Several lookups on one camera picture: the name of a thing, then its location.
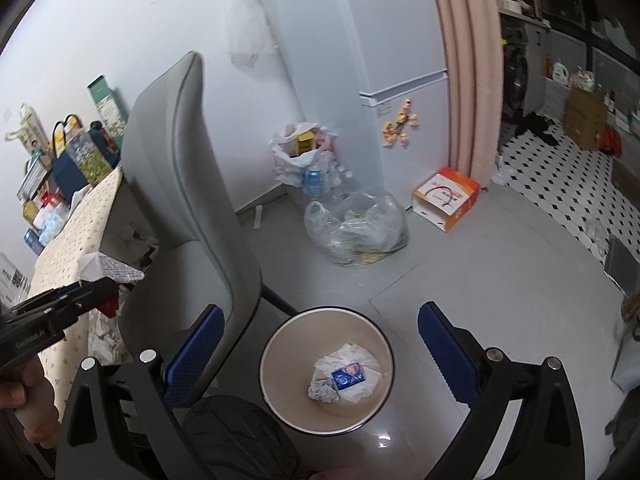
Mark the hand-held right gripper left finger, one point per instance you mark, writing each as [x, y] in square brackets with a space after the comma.
[192, 355]

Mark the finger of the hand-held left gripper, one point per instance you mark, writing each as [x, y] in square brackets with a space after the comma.
[65, 292]
[92, 302]

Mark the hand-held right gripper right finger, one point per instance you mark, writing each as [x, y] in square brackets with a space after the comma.
[447, 355]

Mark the white cardboard carton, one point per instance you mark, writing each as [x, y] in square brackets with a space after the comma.
[112, 270]

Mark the white tissue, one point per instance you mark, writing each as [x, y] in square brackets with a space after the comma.
[350, 352]
[110, 337]

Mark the round white waste bin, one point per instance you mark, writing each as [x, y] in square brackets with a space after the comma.
[285, 375]

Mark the blue tissue packet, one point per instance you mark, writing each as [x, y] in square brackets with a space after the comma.
[349, 376]

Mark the person's left hand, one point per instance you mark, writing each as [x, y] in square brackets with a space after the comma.
[30, 405]

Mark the fruit-print cream tablecloth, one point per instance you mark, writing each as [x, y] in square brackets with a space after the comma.
[70, 240]

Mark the printed white paper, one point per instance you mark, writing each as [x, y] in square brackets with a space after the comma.
[12, 280]

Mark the blue and white tissue box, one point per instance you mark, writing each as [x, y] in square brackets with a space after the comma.
[45, 230]

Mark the navy lunch bag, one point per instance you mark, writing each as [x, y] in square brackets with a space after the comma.
[67, 175]

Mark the grey upholstered chair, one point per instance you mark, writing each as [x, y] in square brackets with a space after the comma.
[190, 210]

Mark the clear bottle with green label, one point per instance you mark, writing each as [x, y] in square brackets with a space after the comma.
[90, 157]

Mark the large clear plastic bag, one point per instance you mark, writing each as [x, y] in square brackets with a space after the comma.
[360, 230]

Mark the orange and white box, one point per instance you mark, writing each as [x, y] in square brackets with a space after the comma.
[445, 197]

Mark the yellow snack packet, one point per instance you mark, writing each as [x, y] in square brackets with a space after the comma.
[65, 132]

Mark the tall green box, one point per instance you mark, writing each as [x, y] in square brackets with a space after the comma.
[107, 105]

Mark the white bag of bottles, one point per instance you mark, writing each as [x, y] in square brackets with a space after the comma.
[290, 165]

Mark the orange figure magnet group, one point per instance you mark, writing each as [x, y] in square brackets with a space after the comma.
[400, 122]

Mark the black cloth on floor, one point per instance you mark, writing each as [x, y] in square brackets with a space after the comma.
[540, 127]

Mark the brown cardboard box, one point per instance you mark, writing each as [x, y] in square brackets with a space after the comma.
[585, 117]

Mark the washing machine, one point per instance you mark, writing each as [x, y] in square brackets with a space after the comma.
[516, 85]

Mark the pink curtain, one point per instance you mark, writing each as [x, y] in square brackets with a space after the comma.
[472, 60]

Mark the clear hanging plastic bag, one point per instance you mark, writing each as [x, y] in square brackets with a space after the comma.
[247, 25]

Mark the white fridge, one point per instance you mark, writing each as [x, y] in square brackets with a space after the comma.
[325, 60]

